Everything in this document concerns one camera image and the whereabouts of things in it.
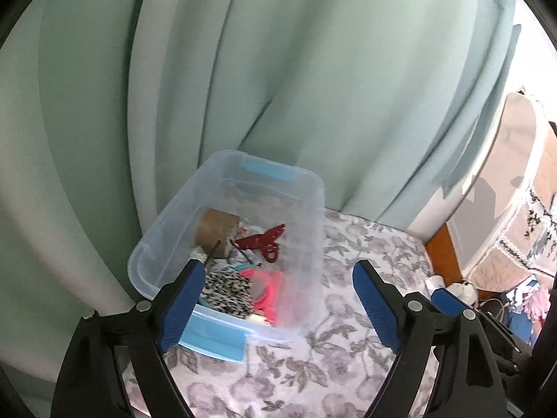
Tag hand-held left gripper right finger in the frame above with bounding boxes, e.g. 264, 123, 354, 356
352, 259, 508, 418

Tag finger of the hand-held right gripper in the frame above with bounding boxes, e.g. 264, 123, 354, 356
431, 288, 523, 354

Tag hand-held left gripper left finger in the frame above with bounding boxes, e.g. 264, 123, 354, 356
50, 260, 206, 418

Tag leopard print scrunchie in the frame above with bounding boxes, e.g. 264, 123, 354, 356
200, 268, 255, 319

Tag clear plastic container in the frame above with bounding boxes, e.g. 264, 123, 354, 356
127, 150, 326, 363

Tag brown tape roll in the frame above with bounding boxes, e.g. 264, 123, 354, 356
194, 209, 241, 258

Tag pink hair roller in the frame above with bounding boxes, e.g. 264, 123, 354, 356
239, 270, 285, 325

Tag red hair claw clip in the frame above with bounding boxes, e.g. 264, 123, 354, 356
235, 223, 287, 264

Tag wooden headboard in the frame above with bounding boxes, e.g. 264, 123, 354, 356
425, 224, 463, 284

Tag floral grey blanket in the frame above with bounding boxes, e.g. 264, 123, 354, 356
122, 209, 440, 418

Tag pink and blue clothes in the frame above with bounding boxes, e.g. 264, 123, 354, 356
502, 273, 550, 346

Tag quilted beige bedspread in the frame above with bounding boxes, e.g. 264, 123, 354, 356
470, 170, 557, 290

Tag white lace-trimmed cover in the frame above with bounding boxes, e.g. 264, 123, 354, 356
448, 91, 546, 280

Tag pale green curtain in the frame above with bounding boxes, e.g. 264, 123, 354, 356
0, 0, 523, 401

